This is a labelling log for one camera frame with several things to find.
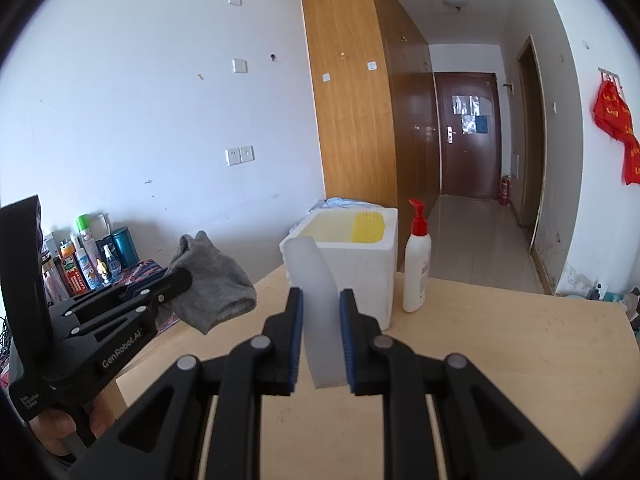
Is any small blue spray bottle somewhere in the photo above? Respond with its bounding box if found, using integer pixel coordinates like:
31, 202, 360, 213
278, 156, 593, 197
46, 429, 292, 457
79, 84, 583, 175
102, 245, 121, 278

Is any red printed box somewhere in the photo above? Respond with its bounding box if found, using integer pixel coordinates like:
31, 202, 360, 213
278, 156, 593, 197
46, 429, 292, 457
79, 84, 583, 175
61, 252, 91, 296

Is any white foam sheet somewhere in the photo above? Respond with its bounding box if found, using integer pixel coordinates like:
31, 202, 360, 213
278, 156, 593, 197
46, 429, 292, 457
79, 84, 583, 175
284, 237, 348, 390

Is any teal bottle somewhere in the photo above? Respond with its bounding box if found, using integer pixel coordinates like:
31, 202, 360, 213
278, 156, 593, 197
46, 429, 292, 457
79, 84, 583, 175
111, 226, 140, 268

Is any grey sock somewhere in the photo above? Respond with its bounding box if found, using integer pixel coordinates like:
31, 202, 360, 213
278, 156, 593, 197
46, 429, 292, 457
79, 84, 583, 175
157, 231, 257, 336

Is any colourful patterned cloth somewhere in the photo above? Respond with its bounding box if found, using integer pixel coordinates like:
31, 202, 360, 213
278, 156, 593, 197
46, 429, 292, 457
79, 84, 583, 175
120, 259, 181, 336

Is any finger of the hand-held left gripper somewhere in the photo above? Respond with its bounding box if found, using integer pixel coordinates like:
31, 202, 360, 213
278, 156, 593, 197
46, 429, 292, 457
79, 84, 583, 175
50, 266, 194, 328
59, 304, 167, 354

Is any pile of floor clutter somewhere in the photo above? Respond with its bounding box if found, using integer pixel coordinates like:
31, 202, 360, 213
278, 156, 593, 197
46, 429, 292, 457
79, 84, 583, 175
590, 282, 640, 333

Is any green cap spray can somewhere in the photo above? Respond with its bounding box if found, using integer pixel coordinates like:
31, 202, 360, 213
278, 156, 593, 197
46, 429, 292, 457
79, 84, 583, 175
76, 214, 101, 261

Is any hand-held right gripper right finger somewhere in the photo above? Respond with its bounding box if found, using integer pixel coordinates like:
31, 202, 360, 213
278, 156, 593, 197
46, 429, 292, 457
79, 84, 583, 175
339, 288, 583, 480

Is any person's left hand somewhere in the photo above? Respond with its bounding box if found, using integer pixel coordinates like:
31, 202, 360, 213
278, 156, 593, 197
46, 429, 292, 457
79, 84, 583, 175
29, 394, 121, 466

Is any brown side door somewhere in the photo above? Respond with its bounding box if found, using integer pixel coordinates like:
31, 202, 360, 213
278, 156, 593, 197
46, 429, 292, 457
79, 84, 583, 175
516, 35, 548, 253

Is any dark brown entrance door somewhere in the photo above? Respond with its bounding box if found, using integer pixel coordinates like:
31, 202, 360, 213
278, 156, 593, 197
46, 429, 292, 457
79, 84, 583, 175
434, 72, 502, 200

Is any blue label bottle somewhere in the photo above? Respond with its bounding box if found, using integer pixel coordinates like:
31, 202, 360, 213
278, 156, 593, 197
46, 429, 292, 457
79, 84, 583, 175
75, 247, 99, 291

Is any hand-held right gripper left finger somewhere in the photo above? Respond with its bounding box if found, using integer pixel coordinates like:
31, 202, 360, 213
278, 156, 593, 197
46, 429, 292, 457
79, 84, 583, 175
65, 287, 305, 480

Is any wooden wardrobe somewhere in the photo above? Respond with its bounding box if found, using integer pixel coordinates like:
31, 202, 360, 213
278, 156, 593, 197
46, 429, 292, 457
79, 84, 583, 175
300, 0, 441, 211

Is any white lotion pump bottle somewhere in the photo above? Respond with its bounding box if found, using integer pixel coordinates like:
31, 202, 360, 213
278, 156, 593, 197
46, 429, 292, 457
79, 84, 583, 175
402, 199, 432, 313

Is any red hanging cloth banner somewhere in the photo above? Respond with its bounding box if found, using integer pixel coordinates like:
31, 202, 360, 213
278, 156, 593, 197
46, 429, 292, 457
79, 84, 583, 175
593, 80, 640, 185

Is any white foam box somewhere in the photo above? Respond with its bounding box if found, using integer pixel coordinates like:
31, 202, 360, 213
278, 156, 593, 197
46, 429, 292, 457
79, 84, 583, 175
279, 207, 399, 331

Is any light blue cloth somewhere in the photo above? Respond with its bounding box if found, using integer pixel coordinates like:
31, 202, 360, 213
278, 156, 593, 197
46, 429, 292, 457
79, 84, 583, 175
310, 197, 386, 211

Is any yellow sponge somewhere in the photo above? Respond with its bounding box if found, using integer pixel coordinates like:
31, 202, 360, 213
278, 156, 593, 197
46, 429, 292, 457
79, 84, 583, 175
351, 211, 387, 244

